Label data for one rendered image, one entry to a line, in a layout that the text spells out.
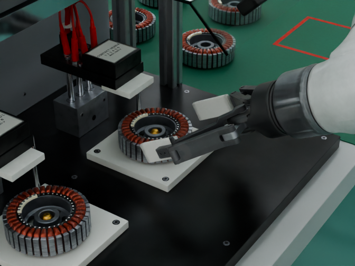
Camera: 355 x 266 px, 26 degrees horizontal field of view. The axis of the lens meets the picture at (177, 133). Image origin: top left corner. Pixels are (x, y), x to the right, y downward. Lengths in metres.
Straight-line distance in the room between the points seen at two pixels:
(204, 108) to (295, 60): 0.37
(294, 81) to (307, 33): 0.65
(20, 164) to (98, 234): 0.14
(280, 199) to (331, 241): 1.13
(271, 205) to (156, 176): 0.17
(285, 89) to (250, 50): 0.57
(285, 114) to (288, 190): 0.18
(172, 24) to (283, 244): 0.44
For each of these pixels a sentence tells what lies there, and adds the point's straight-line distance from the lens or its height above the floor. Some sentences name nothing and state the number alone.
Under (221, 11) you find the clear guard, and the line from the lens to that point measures 0.98.
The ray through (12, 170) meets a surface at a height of 0.88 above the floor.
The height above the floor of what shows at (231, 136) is 0.90.
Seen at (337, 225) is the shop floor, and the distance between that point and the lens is 2.29.
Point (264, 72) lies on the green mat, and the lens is 1.45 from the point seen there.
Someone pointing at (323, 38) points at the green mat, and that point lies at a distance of 1.59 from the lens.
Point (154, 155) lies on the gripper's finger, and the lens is 1.08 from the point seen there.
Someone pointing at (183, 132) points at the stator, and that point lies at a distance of 1.14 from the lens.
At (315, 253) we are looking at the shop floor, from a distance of 2.18.
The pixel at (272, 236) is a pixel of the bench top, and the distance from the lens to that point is 1.07.
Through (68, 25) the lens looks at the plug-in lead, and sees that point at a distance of 1.21.
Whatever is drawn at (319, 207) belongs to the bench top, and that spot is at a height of 0.75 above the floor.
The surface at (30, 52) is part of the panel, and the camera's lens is 1.28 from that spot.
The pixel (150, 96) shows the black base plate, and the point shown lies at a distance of 1.33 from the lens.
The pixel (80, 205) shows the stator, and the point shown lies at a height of 0.82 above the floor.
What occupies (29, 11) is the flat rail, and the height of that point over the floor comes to 1.03.
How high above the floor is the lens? 1.45
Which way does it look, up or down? 33 degrees down
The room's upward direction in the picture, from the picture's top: straight up
